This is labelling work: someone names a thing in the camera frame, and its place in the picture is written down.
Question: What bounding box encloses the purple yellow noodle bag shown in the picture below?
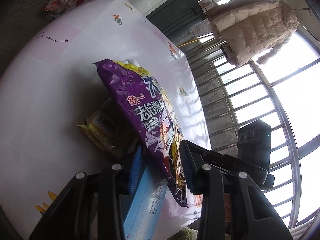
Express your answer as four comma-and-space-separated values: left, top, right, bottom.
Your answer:
95, 59, 188, 207

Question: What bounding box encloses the blue white tissue pack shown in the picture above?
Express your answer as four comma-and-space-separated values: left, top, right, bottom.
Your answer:
121, 162, 167, 239

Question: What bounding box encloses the yellow snack packet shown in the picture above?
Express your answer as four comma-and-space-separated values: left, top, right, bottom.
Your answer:
78, 98, 136, 159

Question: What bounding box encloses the metal balcony railing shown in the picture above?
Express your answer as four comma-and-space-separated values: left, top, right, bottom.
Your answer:
172, 0, 320, 228

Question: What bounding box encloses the green white fuzzy cloth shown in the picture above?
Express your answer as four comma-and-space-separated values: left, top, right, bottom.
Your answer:
170, 227, 198, 240

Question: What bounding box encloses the yellow broom stick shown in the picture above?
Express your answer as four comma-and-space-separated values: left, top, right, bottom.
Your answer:
177, 35, 213, 48

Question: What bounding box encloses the beige puffer jacket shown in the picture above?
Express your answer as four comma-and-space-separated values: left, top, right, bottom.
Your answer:
206, 0, 298, 67

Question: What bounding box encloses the dark metal cabinet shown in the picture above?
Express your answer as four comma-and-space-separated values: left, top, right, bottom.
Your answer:
146, 0, 207, 41

